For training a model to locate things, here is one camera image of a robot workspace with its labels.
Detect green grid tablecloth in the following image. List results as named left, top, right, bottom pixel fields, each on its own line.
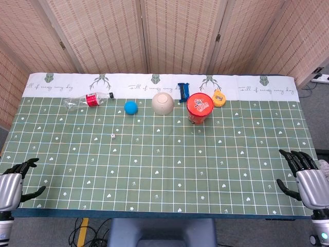
left=0, top=73, right=319, bottom=217

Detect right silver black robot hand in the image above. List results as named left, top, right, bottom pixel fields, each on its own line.
left=276, top=149, right=329, bottom=210

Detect blue snack packet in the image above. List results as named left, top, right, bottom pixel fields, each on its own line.
left=177, top=82, right=191, bottom=103

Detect black floor cables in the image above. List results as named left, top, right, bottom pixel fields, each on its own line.
left=68, top=218, right=112, bottom=247

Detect woven folding screen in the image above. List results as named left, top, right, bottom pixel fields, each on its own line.
left=0, top=0, right=329, bottom=129

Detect clear plastic bottle red label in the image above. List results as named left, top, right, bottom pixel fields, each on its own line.
left=63, top=92, right=115, bottom=111

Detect blue ball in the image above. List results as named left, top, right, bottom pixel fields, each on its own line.
left=124, top=100, right=139, bottom=115

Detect white power strip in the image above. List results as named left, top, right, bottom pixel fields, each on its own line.
left=310, top=74, right=329, bottom=83

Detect beige upturned bowl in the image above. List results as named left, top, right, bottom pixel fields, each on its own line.
left=151, top=92, right=175, bottom=115

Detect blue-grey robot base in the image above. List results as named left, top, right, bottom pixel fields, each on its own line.
left=106, top=218, right=218, bottom=247

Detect red instant noodle cup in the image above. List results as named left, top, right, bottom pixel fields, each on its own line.
left=186, top=92, right=214, bottom=126

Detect black power strip cable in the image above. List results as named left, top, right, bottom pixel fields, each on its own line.
left=299, top=81, right=314, bottom=99

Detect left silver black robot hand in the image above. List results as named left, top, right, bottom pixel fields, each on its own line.
left=0, top=157, right=46, bottom=212

